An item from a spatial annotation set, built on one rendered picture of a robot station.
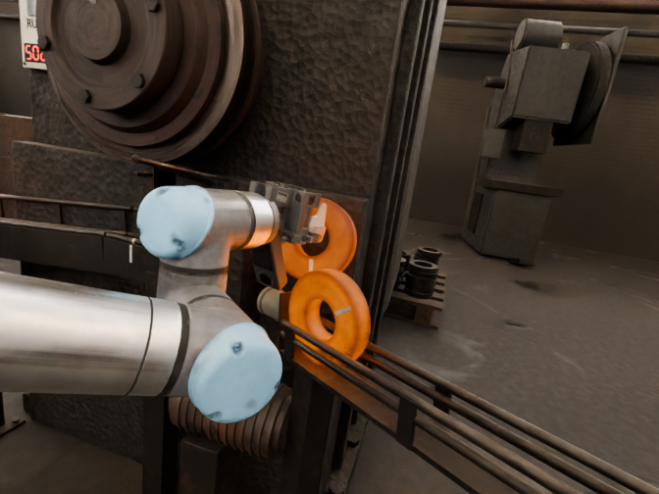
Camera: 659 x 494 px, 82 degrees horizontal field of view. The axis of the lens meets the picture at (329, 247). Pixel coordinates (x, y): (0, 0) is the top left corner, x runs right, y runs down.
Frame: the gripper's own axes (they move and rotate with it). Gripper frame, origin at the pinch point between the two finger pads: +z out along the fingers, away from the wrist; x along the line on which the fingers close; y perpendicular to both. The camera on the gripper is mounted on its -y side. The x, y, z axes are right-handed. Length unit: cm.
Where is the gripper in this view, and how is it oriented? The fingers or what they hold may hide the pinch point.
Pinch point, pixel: (317, 229)
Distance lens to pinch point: 70.1
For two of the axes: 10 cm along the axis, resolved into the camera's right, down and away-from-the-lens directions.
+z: 4.4, -0.7, 9.0
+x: -8.7, -3.0, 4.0
